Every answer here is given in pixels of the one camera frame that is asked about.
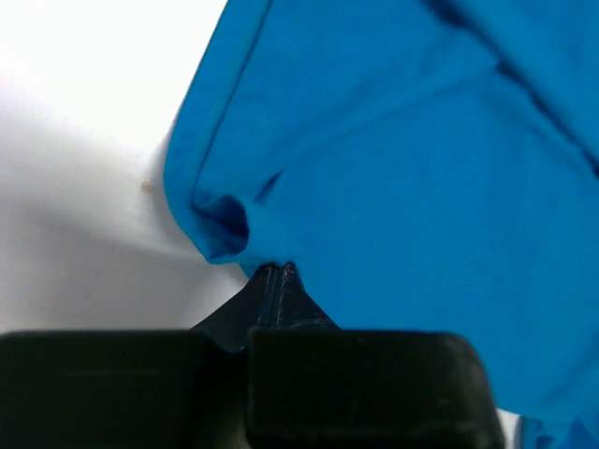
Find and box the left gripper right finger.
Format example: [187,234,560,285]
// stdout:
[246,265,504,448]

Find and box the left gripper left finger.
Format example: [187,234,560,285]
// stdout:
[1,265,280,448]

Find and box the blue t-shirt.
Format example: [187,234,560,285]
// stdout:
[164,1,598,448]

